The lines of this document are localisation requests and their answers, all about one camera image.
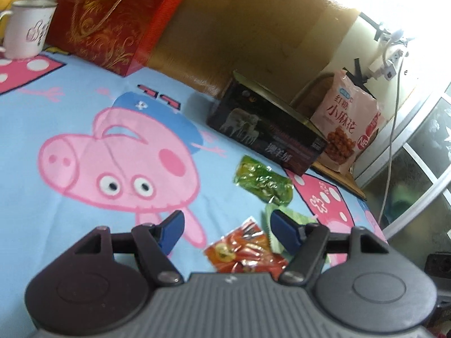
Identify pale green snack packet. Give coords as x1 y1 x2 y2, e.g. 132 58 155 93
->
263 204 330 271

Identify brown wooden chair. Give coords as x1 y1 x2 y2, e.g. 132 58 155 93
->
290 70 366 201

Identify pink twisted-dough snack bag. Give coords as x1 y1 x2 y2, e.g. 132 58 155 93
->
310 70 384 174

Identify white power strip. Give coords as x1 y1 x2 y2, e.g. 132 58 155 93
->
368 30 408 81

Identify sliding glass door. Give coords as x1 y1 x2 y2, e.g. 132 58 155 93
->
354 89 450 264

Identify red gift box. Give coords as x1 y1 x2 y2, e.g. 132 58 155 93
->
46 0 183 76

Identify dark green pickle packet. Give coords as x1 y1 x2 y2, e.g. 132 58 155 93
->
234 156 293 206

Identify black speaker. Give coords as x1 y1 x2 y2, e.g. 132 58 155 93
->
424 253 451 279

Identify white power cable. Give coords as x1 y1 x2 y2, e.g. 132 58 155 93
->
377 52 404 226

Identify red spicy snack packet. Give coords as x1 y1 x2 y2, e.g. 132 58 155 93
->
203 217 288 279

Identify white enamel mug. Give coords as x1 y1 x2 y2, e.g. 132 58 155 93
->
1 0 57 59

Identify Peppa Pig bed sheet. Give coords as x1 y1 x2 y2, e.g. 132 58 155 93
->
0 44 388 338

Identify black cardboard box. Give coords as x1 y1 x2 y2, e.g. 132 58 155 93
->
207 71 328 175

